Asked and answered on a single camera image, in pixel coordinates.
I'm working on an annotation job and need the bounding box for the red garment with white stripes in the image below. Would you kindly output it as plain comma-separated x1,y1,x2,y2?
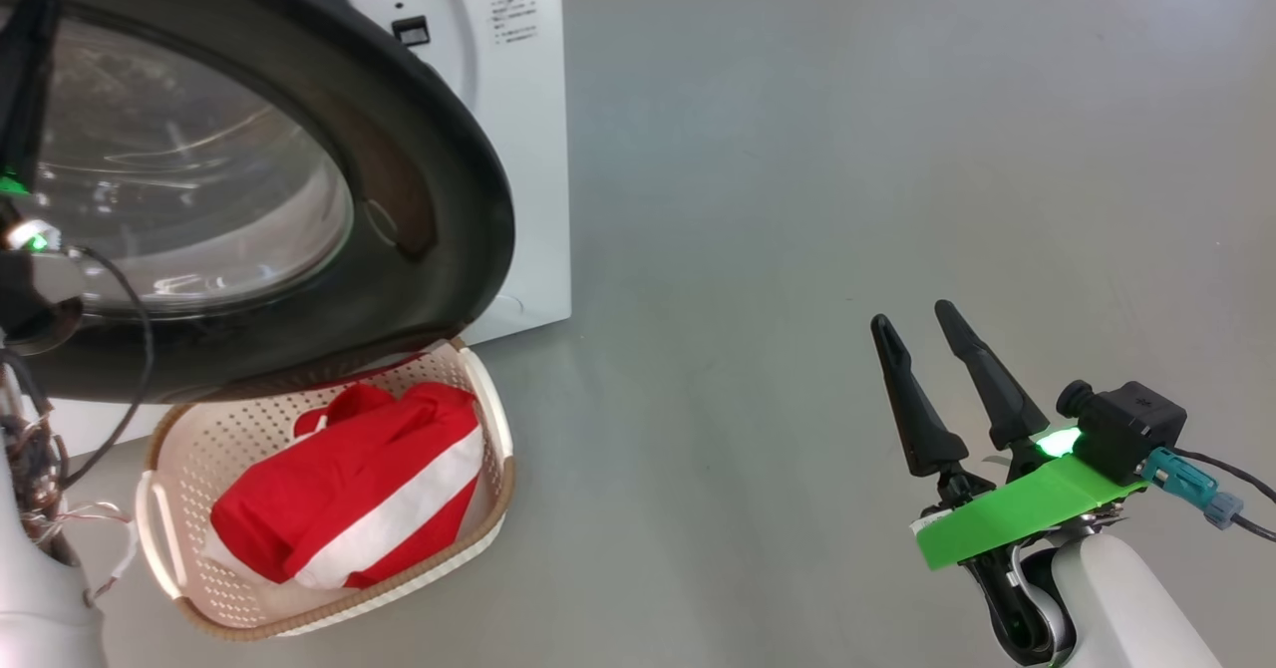
209,381,486,590

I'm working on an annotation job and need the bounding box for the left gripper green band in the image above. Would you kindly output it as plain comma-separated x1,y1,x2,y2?
0,0,76,260

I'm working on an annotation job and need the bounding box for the black round glass washer door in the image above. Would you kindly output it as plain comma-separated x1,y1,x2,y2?
0,0,517,405

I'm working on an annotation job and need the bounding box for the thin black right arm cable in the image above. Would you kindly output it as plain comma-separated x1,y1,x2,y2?
1171,447,1276,544

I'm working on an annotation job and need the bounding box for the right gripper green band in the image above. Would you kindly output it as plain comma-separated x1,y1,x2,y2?
870,299,1147,571

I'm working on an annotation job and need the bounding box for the white front-load washing machine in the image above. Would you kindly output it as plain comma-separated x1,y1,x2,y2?
45,0,574,460

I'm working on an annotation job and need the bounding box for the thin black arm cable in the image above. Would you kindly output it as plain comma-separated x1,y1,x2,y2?
1171,447,1276,544
60,244,158,490

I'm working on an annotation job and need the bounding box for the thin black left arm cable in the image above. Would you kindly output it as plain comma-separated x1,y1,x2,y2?
60,244,158,490

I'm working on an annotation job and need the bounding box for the cream perforated laundry basket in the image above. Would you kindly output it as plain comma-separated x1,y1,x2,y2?
135,337,517,641

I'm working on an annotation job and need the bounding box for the teal right camera connector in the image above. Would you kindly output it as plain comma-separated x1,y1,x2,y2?
1141,447,1245,531

